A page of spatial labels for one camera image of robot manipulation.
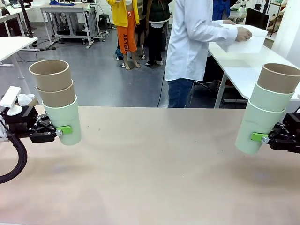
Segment person in dark clothes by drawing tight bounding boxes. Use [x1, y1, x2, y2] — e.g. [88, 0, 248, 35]
[140, 0, 173, 67]

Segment black computer monitor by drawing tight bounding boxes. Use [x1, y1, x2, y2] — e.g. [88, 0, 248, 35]
[244, 7, 270, 31]

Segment white plastic basket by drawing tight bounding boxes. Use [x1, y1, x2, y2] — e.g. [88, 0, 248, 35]
[218, 23, 268, 55]

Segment light green cup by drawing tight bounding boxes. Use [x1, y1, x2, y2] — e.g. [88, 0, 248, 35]
[42, 94, 82, 147]
[250, 82, 295, 112]
[234, 98, 287, 156]

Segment person's right hand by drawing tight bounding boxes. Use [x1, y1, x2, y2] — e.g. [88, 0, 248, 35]
[236, 26, 253, 43]

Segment white crumpled tissue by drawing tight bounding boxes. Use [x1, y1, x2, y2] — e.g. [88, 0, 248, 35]
[17, 93, 36, 105]

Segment large white side table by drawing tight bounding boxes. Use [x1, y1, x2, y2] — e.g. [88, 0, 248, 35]
[207, 41, 300, 109]

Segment white desk in background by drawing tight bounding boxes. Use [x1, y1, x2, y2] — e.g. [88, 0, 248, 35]
[0, 6, 31, 36]

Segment small white side table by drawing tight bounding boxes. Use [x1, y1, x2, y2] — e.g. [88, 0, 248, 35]
[0, 36, 38, 82]

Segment black stand pole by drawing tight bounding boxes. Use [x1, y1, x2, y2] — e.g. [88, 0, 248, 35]
[19, 0, 35, 38]

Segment black corrugated cable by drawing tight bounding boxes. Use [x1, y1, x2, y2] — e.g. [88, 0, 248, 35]
[0, 134, 28, 184]

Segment person's right forearm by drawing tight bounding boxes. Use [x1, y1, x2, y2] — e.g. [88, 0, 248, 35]
[203, 24, 239, 47]

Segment black stool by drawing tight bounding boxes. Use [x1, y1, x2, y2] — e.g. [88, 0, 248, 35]
[97, 14, 111, 30]

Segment person in yellow hoodie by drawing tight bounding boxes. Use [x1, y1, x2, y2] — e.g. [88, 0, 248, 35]
[105, 0, 142, 71]

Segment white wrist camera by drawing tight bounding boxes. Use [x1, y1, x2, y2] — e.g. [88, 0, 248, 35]
[0, 86, 23, 116]

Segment brown cup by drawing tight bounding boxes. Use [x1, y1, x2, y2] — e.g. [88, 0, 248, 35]
[28, 59, 72, 93]
[256, 63, 300, 95]
[35, 79, 76, 107]

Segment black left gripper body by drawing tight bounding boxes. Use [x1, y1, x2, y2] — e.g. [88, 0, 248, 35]
[1, 105, 38, 139]

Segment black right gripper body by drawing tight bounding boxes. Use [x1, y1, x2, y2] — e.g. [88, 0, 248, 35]
[283, 112, 300, 154]

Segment blue jacket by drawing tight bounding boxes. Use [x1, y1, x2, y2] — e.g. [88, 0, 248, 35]
[212, 0, 232, 21]

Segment grey workshop desk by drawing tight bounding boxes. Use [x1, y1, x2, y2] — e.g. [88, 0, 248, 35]
[39, 4, 96, 49]

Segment person in white coat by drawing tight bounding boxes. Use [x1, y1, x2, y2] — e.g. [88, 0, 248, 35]
[165, 0, 253, 109]

